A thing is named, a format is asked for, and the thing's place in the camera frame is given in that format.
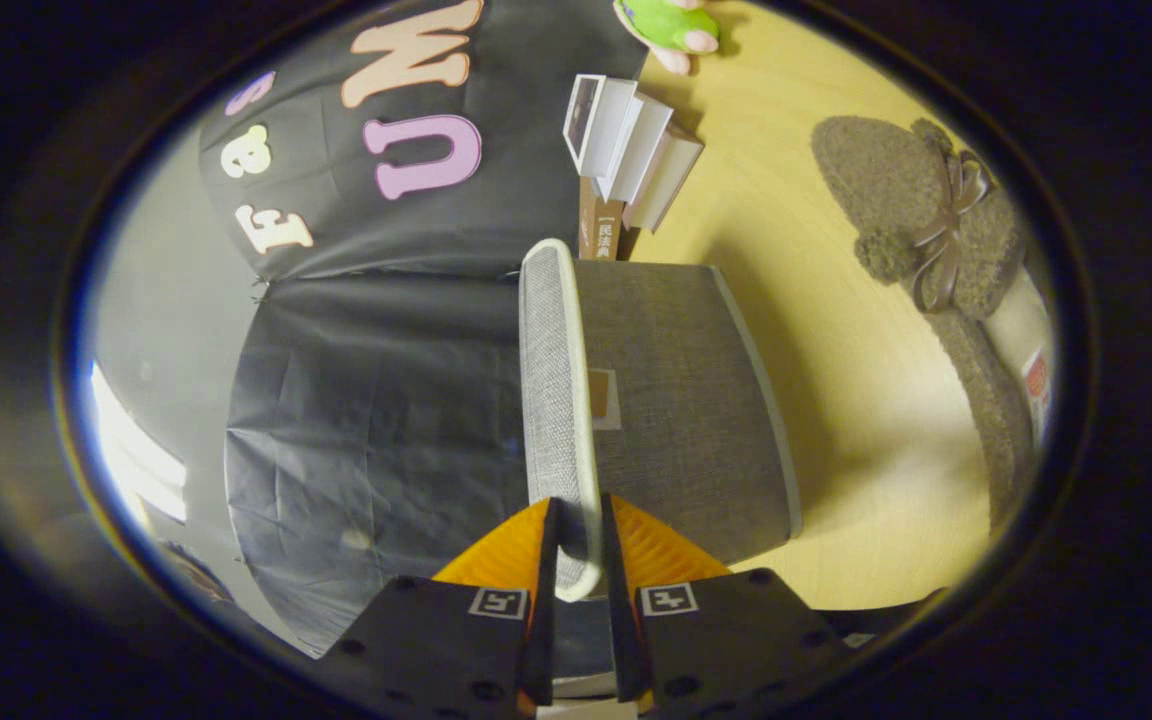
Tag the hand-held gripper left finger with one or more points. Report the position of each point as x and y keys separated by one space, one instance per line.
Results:
x=546 y=620

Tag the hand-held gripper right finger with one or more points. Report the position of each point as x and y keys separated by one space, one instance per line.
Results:
x=621 y=620

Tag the grey fabric storage box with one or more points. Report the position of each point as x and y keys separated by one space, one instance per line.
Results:
x=686 y=420

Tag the brown fuzzy shoe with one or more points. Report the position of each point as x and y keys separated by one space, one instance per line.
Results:
x=886 y=180

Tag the brown book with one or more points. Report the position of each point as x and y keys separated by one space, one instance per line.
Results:
x=601 y=225

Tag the plain white book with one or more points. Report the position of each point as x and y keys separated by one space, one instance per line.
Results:
x=641 y=140

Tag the green and pink plush toy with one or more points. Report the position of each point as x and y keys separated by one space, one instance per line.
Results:
x=666 y=25

